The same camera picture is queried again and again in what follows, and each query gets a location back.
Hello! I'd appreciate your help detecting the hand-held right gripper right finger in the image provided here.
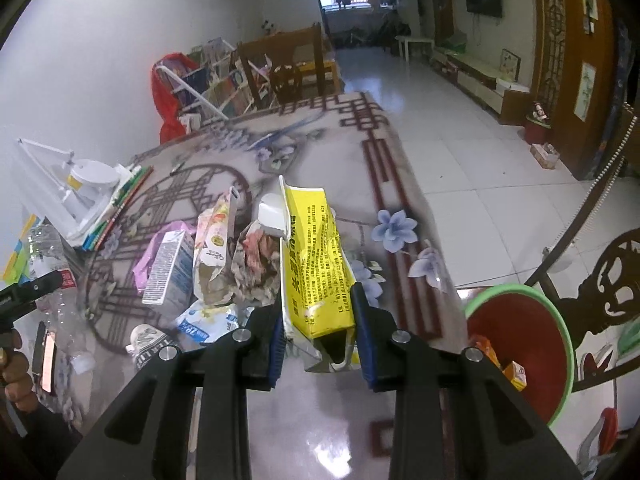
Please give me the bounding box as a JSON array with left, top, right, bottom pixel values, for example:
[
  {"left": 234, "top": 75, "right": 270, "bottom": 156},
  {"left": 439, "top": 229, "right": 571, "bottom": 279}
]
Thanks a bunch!
[{"left": 350, "top": 282, "right": 583, "bottom": 480}]

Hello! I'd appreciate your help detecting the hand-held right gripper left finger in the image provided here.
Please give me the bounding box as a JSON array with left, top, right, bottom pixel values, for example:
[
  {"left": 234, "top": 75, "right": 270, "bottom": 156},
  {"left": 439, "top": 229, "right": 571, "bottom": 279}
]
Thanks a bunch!
[{"left": 55, "top": 305, "right": 286, "bottom": 480}]

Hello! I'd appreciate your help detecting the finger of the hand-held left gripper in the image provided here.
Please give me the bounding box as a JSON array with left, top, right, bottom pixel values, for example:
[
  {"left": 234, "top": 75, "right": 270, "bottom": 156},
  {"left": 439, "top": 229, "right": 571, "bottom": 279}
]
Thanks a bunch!
[{"left": 0, "top": 270, "right": 64, "bottom": 318}]

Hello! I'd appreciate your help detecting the clear plastic bottle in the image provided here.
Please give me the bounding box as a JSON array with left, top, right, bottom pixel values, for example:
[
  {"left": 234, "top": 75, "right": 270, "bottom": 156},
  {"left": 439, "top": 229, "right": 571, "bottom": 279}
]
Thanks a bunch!
[{"left": 27, "top": 225, "right": 97, "bottom": 376}]

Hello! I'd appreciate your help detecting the blue white plastic wrapper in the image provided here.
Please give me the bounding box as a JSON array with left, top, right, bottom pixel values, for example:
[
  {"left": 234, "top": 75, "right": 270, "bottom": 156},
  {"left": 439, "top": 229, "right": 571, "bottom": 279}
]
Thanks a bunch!
[{"left": 175, "top": 302, "right": 251, "bottom": 346}]

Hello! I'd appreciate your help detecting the printed paper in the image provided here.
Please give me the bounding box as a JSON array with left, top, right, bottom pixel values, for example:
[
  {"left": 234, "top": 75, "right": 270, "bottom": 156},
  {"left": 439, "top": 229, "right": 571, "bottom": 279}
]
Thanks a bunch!
[{"left": 232, "top": 220, "right": 281, "bottom": 306}]

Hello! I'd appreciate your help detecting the yellow cardboard box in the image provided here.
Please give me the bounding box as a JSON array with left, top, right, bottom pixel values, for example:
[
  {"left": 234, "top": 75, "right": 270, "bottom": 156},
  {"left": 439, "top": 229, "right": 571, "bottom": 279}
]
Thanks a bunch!
[{"left": 277, "top": 175, "right": 361, "bottom": 373}]

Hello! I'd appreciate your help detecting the orange snack bag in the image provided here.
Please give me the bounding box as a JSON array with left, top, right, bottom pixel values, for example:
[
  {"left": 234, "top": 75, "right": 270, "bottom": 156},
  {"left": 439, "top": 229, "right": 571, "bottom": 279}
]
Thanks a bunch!
[{"left": 470, "top": 335, "right": 501, "bottom": 368}]

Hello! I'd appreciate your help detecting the grey white paper cup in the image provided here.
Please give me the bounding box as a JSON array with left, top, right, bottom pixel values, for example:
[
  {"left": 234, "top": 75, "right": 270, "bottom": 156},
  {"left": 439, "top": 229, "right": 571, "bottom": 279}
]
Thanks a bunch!
[{"left": 125, "top": 324, "right": 178, "bottom": 368}]

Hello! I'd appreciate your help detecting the torn white paper package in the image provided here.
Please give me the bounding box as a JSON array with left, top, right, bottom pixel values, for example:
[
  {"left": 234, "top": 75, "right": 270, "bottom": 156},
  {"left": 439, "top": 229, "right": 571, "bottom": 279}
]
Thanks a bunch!
[{"left": 192, "top": 187, "right": 242, "bottom": 306}]

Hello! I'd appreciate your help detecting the white blue milk carton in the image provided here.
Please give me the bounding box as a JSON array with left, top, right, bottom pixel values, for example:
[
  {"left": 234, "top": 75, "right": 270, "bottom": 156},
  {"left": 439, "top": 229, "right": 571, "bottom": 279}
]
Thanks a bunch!
[{"left": 141, "top": 230, "right": 196, "bottom": 313}]

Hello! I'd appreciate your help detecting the pink paper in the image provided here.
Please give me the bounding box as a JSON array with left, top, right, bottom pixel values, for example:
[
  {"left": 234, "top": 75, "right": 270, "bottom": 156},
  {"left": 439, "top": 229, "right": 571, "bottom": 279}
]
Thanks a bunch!
[{"left": 132, "top": 220, "right": 198, "bottom": 291}]

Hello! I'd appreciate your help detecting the small white carton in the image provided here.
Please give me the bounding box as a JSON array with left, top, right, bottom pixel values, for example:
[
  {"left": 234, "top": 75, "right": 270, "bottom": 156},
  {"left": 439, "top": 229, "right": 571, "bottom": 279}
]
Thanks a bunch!
[{"left": 257, "top": 193, "right": 291, "bottom": 238}]

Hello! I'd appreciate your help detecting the small yellow carton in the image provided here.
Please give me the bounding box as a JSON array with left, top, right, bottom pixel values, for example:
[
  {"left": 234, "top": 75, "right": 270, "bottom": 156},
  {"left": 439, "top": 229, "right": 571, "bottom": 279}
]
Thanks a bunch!
[{"left": 502, "top": 360, "right": 528, "bottom": 392}]

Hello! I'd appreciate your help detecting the red bin with green rim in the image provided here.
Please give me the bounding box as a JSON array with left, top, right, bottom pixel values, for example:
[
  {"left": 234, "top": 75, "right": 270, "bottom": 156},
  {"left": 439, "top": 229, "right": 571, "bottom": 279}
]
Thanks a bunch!
[{"left": 462, "top": 284, "right": 576, "bottom": 428}]

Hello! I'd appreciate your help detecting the person's left forearm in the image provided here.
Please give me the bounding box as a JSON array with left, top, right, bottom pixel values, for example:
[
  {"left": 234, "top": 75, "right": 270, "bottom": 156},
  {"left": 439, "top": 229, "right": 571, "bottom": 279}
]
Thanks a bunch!
[{"left": 0, "top": 400, "right": 83, "bottom": 480}]

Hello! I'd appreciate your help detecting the person's left hand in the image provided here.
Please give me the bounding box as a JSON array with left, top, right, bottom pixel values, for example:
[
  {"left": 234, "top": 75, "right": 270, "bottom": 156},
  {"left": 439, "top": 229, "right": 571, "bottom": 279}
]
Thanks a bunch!
[{"left": 0, "top": 330, "right": 38, "bottom": 413}]

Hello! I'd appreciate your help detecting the black smartphone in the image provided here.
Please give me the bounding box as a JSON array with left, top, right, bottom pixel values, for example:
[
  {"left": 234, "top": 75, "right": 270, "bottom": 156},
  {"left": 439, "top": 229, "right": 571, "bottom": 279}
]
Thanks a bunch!
[{"left": 32, "top": 320, "right": 58, "bottom": 396}]

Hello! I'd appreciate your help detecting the white desk lamp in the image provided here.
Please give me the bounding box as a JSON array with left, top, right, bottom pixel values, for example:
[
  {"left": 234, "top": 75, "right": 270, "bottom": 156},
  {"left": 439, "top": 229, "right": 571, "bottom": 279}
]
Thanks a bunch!
[{"left": 15, "top": 137, "right": 136, "bottom": 241}]

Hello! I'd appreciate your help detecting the stack of colourful books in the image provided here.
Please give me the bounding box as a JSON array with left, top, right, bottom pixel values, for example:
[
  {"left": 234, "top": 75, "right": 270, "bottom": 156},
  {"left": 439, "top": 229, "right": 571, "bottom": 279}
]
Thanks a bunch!
[{"left": 75, "top": 165, "right": 156, "bottom": 253}]

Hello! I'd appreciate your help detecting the red cloth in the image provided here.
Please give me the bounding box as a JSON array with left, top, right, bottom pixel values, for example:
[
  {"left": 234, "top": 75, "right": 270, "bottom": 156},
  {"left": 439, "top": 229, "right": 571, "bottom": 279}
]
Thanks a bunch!
[{"left": 151, "top": 52, "right": 201, "bottom": 143}]

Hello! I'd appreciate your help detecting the carved wooden chair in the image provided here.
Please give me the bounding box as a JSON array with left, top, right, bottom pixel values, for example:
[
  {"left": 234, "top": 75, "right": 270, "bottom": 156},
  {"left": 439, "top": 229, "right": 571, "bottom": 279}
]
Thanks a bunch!
[{"left": 525, "top": 100, "right": 640, "bottom": 396}]

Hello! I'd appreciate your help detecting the white book rack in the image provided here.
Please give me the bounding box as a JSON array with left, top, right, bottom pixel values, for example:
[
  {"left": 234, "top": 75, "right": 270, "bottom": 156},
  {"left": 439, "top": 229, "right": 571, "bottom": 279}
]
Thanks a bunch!
[{"left": 155, "top": 37, "right": 278, "bottom": 121}]

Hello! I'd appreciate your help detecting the small cardboard box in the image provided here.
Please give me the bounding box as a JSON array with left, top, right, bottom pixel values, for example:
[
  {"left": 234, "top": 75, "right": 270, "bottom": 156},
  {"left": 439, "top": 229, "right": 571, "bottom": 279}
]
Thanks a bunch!
[{"left": 530, "top": 142, "right": 561, "bottom": 170}]

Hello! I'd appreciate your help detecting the red pot with figurine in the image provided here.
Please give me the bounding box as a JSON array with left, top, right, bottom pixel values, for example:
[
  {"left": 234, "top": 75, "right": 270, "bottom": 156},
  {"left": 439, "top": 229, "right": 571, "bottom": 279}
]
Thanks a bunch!
[{"left": 524, "top": 102, "right": 552, "bottom": 146}]

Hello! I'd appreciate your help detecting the yellow seat cushion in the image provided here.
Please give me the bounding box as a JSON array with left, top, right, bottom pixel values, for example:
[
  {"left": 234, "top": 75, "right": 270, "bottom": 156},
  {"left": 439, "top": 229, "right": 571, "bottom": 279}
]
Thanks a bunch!
[{"left": 297, "top": 60, "right": 343, "bottom": 86}]

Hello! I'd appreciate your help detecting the low television cabinet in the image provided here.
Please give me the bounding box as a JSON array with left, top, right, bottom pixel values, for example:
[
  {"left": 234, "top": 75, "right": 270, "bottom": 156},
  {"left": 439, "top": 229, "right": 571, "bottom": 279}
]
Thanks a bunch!
[{"left": 432, "top": 45, "right": 531, "bottom": 126}]

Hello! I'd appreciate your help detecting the wooden dining chair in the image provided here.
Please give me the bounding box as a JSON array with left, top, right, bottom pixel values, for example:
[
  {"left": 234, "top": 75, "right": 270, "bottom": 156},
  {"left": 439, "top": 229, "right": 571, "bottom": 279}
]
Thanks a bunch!
[{"left": 236, "top": 22, "right": 343, "bottom": 111}]

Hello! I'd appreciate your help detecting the small white table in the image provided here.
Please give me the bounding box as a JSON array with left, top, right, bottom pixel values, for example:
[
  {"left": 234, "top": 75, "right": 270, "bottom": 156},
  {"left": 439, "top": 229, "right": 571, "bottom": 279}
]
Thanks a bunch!
[{"left": 395, "top": 36, "right": 435, "bottom": 61}]

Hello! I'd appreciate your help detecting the small framed picture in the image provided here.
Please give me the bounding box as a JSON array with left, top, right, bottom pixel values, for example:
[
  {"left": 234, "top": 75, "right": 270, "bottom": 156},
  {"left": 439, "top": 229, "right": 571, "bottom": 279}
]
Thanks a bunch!
[{"left": 500, "top": 49, "right": 522, "bottom": 81}]

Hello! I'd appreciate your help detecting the wooden lattice partition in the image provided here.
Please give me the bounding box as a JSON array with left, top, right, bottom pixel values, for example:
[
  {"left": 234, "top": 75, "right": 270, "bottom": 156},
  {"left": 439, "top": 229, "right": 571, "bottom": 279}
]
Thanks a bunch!
[{"left": 530, "top": 0, "right": 618, "bottom": 181}]

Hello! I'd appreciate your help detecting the white bead string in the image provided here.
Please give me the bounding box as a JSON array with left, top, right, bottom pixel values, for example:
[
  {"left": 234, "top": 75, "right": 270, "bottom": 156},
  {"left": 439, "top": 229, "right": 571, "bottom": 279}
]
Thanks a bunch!
[{"left": 560, "top": 145, "right": 629, "bottom": 256}]

